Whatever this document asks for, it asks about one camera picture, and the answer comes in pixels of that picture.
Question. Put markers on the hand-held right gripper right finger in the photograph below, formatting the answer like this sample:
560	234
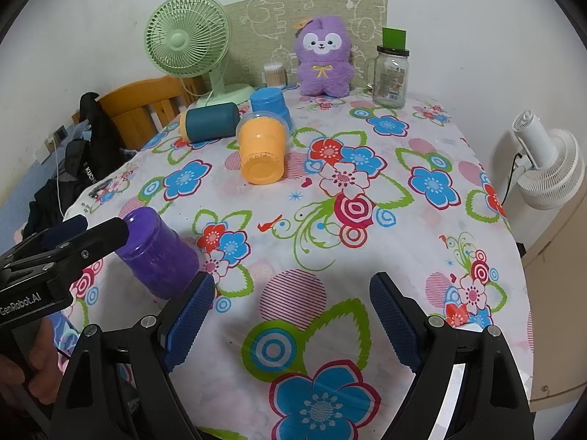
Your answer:
394	321

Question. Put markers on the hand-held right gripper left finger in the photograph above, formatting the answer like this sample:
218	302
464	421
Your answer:
190	316

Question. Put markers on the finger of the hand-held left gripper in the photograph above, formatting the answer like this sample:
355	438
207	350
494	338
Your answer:
62	231
103	236

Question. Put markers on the purple cup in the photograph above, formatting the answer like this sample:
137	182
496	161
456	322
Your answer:
160	261

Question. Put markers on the dark teal cup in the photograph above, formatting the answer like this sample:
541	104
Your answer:
213	121

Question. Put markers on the orange cup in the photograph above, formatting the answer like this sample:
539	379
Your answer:
263	151

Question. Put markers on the blue cup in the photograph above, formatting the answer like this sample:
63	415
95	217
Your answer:
268	101

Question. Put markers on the person's left hand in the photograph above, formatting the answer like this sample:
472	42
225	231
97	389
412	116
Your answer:
46	366

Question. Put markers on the blue bed sheet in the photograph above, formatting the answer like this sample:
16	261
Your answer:
23	188

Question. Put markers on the floral tablecloth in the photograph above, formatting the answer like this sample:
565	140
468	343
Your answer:
412	238

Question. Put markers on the black bag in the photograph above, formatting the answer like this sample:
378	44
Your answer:
96	146

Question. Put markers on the wooden chair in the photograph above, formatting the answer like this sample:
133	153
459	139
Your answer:
133	101

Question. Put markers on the beige cabinet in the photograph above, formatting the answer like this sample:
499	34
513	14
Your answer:
559	284

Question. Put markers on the green desk fan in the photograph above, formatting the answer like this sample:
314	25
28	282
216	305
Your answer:
183	39

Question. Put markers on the white fan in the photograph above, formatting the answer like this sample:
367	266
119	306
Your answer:
550	169

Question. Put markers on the cotton swab container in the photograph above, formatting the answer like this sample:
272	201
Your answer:
275	75

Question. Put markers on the glass jar mug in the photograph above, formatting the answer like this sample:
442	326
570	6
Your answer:
390	82

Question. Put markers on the purple plush toy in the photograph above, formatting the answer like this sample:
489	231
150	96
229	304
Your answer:
323	64

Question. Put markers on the green cartoon mat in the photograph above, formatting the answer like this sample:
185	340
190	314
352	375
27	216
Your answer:
266	23

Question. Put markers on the green card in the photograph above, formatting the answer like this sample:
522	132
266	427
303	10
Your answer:
394	37

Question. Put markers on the wall socket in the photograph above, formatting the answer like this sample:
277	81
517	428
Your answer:
58	134

